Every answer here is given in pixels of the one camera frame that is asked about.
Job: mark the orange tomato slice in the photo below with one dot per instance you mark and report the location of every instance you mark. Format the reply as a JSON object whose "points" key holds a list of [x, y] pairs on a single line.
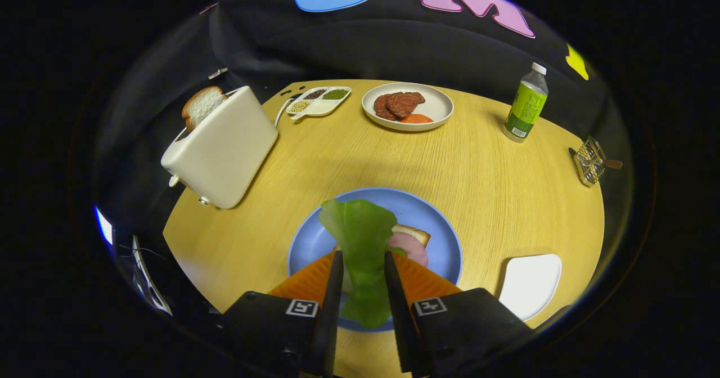
{"points": [[416, 118]]}

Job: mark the white round plate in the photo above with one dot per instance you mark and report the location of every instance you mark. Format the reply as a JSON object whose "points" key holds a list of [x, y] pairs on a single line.
{"points": [[436, 105]]}

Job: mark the white toaster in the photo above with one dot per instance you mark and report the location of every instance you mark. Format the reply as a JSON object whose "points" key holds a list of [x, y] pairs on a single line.
{"points": [[225, 147]]}

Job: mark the blue round plate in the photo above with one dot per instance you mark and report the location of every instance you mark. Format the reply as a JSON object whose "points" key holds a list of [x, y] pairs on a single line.
{"points": [[427, 215]]}

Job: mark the green label plastic bottle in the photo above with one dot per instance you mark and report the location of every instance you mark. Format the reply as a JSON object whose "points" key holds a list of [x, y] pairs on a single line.
{"points": [[526, 105]]}

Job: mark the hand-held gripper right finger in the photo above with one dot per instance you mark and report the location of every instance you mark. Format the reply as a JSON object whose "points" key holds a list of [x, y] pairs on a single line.
{"points": [[400, 322]]}

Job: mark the green lettuce leaf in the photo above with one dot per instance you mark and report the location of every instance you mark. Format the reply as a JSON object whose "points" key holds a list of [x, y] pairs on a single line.
{"points": [[363, 243]]}

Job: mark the white square plate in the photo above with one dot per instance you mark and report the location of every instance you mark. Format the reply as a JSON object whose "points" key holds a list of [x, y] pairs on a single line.
{"points": [[531, 285]]}

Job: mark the white bread slice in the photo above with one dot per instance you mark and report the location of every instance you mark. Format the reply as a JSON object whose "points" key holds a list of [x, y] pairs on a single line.
{"points": [[202, 105]]}

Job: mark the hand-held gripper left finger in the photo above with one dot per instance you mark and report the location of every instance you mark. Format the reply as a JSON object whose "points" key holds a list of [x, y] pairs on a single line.
{"points": [[332, 310]]}

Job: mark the black backdrop cloth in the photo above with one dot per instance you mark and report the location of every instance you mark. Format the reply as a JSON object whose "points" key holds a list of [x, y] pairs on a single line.
{"points": [[394, 46]]}

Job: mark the red cloth clip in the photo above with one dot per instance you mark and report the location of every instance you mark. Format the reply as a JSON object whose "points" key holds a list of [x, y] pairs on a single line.
{"points": [[208, 8]]}

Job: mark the pink ham slice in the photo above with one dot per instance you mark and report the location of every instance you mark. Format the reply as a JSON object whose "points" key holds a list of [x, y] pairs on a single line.
{"points": [[410, 250]]}

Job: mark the white divided seasoning tray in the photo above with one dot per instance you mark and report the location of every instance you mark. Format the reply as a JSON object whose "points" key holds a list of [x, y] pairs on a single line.
{"points": [[320, 108]]}

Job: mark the white curved frame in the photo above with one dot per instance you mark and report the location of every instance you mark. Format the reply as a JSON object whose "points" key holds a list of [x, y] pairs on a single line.
{"points": [[147, 279]]}

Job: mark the white cloth clip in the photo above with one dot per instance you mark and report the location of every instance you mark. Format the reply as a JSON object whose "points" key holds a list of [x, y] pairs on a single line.
{"points": [[217, 73]]}

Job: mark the brown meat slice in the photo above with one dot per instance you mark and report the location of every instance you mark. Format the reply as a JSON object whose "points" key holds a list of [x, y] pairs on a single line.
{"points": [[381, 108], [405, 103]]}

